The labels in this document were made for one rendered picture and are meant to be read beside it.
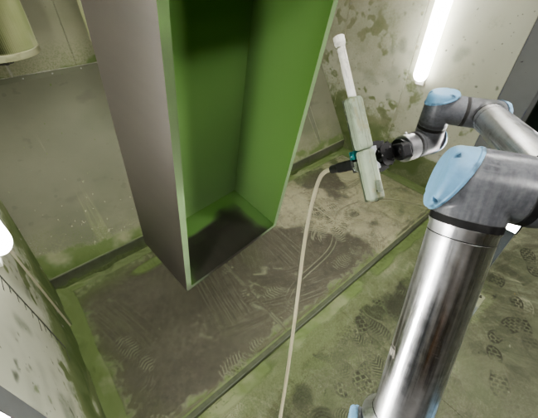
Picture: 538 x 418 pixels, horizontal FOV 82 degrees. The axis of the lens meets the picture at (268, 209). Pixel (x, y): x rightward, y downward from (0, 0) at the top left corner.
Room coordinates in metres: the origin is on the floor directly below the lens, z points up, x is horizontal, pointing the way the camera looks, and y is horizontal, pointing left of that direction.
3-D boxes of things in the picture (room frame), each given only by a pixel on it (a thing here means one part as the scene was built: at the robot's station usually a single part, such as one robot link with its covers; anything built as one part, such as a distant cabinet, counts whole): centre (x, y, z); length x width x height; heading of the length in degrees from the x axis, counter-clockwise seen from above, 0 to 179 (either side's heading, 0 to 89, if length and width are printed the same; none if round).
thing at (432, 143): (0.96, -0.54, 1.16); 0.12 x 0.09 x 0.10; 117
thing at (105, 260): (1.97, 0.26, 0.11); 2.70 x 0.02 x 0.13; 131
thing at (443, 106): (0.96, -0.55, 1.27); 0.12 x 0.09 x 0.12; 71
